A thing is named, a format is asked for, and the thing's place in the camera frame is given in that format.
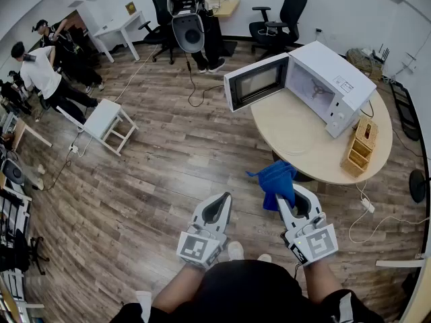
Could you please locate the white stool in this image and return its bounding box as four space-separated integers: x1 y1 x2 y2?
56 98 139 157

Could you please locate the black office chair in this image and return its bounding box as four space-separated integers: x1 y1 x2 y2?
137 0 176 65
248 0 309 61

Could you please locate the person's left white shoe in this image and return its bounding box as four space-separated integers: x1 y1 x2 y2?
228 241 245 261

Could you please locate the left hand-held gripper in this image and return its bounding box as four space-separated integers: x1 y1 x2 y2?
176 192 234 269

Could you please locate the white desk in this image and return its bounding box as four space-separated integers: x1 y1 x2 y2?
92 10 146 63

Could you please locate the person's left forearm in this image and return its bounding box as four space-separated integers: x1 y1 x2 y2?
151 262 207 313

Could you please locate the light wooden desk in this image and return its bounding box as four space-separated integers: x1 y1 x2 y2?
213 0 242 19

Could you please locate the glass turntable plate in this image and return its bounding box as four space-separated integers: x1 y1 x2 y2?
271 111 316 156

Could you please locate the black folding rack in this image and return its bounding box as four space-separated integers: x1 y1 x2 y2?
389 80 421 142

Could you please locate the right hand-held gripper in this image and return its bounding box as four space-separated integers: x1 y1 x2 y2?
275 183 339 267

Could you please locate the white microwave oven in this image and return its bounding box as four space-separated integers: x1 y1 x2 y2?
224 40 377 139

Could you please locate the person's black clothing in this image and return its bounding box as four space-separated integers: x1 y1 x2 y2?
110 260 385 323

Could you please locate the wicker basket organizer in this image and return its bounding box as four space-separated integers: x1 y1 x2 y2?
339 115 379 178

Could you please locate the black cable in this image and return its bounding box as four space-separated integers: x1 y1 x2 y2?
184 51 226 108

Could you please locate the coil of beige rope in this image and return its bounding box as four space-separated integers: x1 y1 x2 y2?
345 47 384 81

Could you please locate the white equipment rack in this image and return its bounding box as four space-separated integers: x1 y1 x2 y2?
0 180 44 323

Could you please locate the black standing fan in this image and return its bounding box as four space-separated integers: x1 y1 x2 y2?
408 168 431 204

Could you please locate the white shelf board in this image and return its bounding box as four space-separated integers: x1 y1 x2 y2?
375 258 428 268

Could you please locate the person's right forearm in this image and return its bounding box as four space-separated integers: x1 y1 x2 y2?
302 259 344 305

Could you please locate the white cable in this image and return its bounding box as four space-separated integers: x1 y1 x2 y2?
348 180 431 245

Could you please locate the white egg-shaped pod device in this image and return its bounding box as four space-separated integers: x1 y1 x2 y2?
164 0 206 54

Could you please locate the black router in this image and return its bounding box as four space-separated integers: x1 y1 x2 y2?
372 43 391 64

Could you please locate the blue cloth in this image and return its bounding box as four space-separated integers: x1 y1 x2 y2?
245 159 298 212

